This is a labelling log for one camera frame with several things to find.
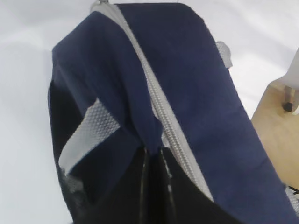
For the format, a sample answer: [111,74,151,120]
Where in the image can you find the navy blue lunch bag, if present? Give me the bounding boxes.
[51,1,299,224]

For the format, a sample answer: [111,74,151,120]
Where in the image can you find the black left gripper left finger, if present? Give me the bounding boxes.
[49,82,152,223]

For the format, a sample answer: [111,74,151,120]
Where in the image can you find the white table leg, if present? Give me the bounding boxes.
[282,50,299,115]

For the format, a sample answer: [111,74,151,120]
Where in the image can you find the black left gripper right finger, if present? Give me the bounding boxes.
[149,148,236,224]

